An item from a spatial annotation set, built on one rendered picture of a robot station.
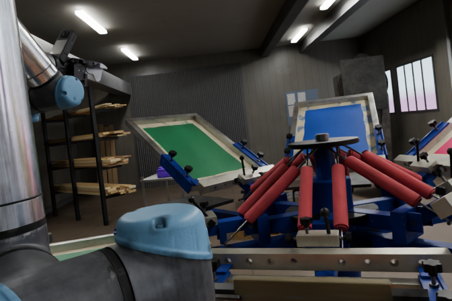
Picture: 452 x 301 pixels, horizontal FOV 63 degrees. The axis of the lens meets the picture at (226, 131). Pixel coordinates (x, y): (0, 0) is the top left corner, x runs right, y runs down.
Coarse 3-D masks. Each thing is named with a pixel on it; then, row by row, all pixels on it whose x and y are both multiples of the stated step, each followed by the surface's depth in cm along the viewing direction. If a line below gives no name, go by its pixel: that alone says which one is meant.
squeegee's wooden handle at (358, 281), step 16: (240, 288) 90; (256, 288) 89; (272, 288) 88; (288, 288) 86; (304, 288) 85; (320, 288) 84; (336, 288) 83; (352, 288) 82; (368, 288) 81; (384, 288) 80
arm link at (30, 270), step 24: (0, 264) 29; (24, 264) 27; (48, 264) 27; (72, 264) 26; (96, 264) 26; (120, 264) 27; (0, 288) 23; (24, 288) 23; (48, 288) 24; (72, 288) 24; (96, 288) 25; (120, 288) 26
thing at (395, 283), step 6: (234, 276) 110; (288, 276) 105; (294, 276) 105; (300, 276) 105; (306, 276) 104; (312, 276) 104; (318, 276) 103; (324, 276) 103; (330, 276) 102; (228, 282) 108; (390, 282) 95; (396, 282) 94; (402, 282) 94; (408, 282) 94; (414, 282) 93; (414, 288) 92; (420, 288) 92
